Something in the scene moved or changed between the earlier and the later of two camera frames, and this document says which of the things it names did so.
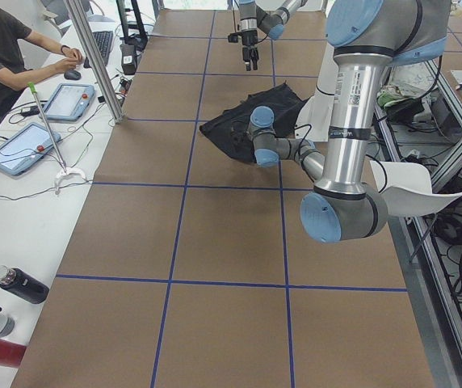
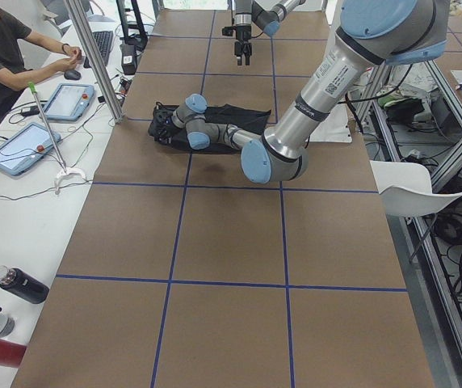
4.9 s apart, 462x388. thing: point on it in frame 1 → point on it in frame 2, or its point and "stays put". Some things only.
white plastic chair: [407, 190] stays put
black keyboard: [102, 40] stays put
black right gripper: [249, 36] → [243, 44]
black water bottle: [21, 284] stays put
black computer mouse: [72, 74] stays put
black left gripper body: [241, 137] → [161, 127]
